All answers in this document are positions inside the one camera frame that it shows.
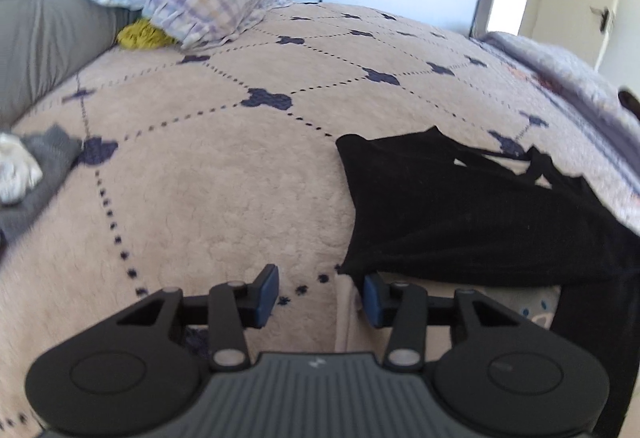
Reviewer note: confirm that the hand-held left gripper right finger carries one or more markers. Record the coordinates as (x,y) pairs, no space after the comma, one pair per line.
(372,300)

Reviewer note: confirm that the white garment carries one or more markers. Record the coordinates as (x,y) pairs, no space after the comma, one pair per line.
(17,173)

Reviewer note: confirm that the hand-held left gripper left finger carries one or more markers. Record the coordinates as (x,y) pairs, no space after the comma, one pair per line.
(265,293)

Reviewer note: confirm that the folded lavender quilt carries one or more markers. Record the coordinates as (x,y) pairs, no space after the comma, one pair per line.
(565,63)

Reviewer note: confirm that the grey garment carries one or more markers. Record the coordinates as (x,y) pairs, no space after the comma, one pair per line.
(50,153)

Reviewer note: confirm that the cream cat-print sweatshirt black sleeves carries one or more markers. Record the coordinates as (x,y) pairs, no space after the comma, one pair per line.
(450,208)

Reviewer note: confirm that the grey padded headboard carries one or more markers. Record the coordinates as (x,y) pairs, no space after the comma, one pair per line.
(45,28)

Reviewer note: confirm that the dark brown garment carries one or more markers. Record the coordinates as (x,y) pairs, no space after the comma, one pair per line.
(631,106)

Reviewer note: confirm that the yellow cloth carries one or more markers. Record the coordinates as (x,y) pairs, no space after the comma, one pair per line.
(140,36)

